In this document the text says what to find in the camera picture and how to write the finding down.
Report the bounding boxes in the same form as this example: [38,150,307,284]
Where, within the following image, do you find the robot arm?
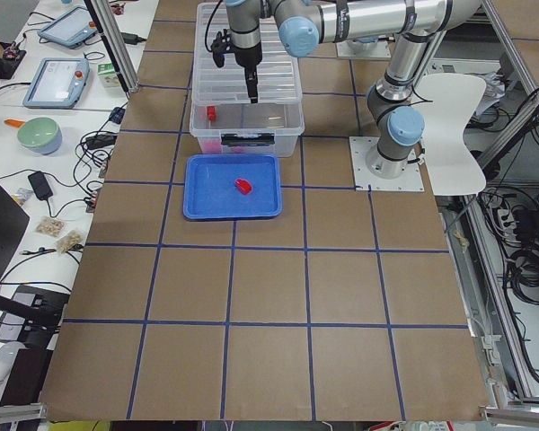
[207,0,481,179]

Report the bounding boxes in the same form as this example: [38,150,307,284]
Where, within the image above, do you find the aluminium frame post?
[84,0,139,95]

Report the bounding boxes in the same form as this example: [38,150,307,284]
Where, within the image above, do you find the blue plastic tray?
[182,154,283,220]

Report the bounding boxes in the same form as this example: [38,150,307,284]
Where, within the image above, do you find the green bowl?
[17,117,62,155]

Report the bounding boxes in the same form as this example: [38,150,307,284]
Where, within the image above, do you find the snack bag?
[55,230,84,254]
[35,216,66,238]

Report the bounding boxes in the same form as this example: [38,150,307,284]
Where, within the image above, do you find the green white carton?
[96,63,121,88]

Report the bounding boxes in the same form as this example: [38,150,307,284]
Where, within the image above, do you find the white chair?
[414,73,486,197]

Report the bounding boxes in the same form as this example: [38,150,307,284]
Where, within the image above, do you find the clear plastic storage box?
[189,2,306,159]

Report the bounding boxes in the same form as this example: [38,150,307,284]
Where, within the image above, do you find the far teach pendant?
[38,5,97,48]

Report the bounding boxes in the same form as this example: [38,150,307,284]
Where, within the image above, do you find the black cables bundle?
[49,101,129,216]

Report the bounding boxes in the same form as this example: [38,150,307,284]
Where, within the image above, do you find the near teach pendant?
[22,57,90,110]

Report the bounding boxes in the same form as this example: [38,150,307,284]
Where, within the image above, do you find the black power adapter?
[28,171,53,201]

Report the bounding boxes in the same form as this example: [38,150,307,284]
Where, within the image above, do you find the clear plastic box lid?
[191,1,302,106]

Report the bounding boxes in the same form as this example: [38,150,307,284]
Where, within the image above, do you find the red double block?
[201,140,222,154]

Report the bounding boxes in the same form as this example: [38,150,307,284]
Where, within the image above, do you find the teach pendant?
[38,5,97,48]
[22,57,90,110]

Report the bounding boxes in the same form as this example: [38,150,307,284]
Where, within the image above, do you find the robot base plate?
[349,136,425,193]

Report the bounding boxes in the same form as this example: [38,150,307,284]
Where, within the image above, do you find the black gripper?
[231,29,262,104]

